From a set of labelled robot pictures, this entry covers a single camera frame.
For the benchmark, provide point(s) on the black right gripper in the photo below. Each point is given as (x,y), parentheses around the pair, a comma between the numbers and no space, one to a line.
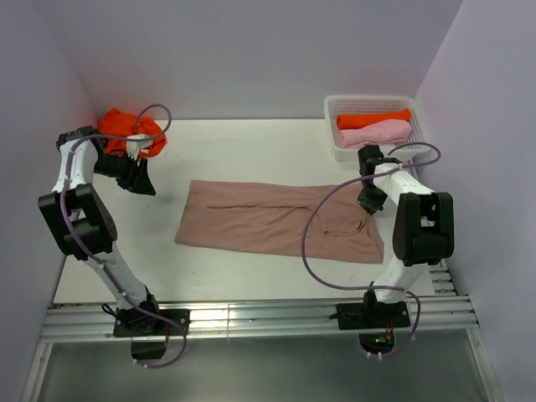
(370,205)

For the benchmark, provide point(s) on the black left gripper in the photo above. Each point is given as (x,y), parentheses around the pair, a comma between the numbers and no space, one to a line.
(137,179)

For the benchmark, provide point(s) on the dusty pink t-shirt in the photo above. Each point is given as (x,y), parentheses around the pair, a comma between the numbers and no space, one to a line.
(262,218)

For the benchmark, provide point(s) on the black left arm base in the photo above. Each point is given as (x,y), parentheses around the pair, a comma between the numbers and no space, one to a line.
(149,335)

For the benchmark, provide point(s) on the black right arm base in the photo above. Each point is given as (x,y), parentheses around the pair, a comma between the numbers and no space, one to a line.
(381,318)

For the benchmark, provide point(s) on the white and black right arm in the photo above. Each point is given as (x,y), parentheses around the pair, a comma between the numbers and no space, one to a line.
(423,232)

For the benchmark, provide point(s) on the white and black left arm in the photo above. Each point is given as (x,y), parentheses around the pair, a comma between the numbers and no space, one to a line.
(83,227)

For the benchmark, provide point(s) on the crumpled orange t-shirt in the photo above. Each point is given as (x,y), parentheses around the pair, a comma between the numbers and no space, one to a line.
(118,124)

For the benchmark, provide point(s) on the rolled light pink t-shirt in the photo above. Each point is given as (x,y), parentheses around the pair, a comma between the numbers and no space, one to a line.
(384,132)

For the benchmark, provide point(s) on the white perforated plastic basket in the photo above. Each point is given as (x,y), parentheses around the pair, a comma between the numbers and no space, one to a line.
(335,105)

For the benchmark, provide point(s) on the rolled orange t-shirt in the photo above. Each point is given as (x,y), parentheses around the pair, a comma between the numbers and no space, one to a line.
(357,121)

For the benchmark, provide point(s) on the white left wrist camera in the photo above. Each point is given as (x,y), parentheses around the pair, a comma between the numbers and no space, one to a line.
(138,146)

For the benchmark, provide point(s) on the aluminium frame rail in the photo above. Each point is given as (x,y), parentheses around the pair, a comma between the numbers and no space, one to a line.
(89,324)

